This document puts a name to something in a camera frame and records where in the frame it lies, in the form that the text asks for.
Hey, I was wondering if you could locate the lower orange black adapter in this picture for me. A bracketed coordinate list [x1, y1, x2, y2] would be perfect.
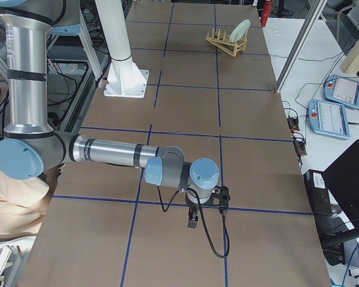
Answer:
[293, 138, 307, 156]

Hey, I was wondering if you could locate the person in beige shirt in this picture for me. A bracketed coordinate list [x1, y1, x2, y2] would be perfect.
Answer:
[0, 164, 63, 242]

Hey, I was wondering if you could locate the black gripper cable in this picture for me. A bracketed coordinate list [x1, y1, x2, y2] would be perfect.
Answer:
[157, 185, 230, 258]

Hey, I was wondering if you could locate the orange black adapter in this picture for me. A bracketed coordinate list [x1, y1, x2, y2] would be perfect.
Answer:
[293, 138, 307, 156]
[287, 117, 300, 132]

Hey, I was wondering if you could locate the blue network cable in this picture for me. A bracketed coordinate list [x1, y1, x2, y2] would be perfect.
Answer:
[345, 239, 359, 287]

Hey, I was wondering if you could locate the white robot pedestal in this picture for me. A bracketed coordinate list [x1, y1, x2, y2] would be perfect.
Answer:
[95, 0, 149, 98]

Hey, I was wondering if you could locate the red fire extinguisher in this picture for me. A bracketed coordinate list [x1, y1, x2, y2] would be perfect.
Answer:
[260, 0, 273, 27]

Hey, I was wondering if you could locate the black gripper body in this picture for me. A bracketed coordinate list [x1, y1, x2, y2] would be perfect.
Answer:
[185, 196, 199, 216]

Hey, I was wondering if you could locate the black computer box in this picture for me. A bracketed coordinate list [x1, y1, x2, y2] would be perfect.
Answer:
[303, 169, 342, 217]

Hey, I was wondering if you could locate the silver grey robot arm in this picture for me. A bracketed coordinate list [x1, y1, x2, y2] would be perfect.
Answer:
[0, 1, 230, 228]

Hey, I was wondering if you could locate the aluminium frame post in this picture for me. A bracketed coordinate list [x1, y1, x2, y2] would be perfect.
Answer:
[275, 0, 327, 93]

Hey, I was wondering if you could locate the blue teach pendant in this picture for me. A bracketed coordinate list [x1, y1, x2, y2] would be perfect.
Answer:
[308, 99, 350, 139]
[324, 74, 359, 109]

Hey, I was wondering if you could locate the light green plate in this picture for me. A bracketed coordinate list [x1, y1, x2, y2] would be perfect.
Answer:
[229, 19, 251, 42]

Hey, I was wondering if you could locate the wooden dish rack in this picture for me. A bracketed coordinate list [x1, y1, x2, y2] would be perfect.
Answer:
[205, 28, 248, 57]

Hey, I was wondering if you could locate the lower blue teach pendant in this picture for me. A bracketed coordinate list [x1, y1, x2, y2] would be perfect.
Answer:
[308, 99, 350, 139]

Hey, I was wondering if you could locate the upper orange black adapter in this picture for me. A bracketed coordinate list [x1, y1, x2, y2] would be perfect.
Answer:
[287, 117, 300, 132]

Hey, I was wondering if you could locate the black monitor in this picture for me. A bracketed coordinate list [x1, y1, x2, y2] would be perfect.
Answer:
[322, 139, 359, 249]

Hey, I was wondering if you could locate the upper blue teach pendant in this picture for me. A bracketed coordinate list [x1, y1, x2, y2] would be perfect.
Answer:
[324, 74, 359, 109]

